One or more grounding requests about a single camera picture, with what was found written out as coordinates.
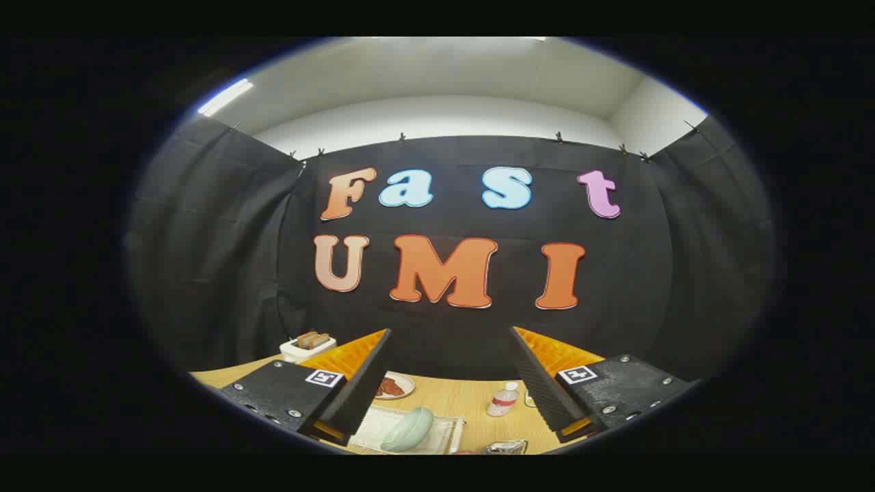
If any clear plastic bottle red label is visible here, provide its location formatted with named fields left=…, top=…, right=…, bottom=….
left=487, top=382, right=519, bottom=418

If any ceiling light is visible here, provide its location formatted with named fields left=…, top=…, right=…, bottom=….
left=197, top=78, right=255, bottom=117

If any white toaster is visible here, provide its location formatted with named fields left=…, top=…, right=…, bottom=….
left=280, top=335, right=337, bottom=364

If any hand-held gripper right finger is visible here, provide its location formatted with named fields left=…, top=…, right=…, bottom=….
left=508, top=326, right=698, bottom=443

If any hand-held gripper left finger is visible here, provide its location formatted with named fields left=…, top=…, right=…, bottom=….
left=217, top=328, right=394, bottom=446

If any pale green plate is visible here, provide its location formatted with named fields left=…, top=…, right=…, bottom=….
left=380, top=407, right=435, bottom=452

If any beige round plate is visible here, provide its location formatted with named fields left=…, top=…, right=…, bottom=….
left=375, top=372, right=416, bottom=400

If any white wire dish rack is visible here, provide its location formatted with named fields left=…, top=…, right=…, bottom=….
left=345, top=403, right=467, bottom=455

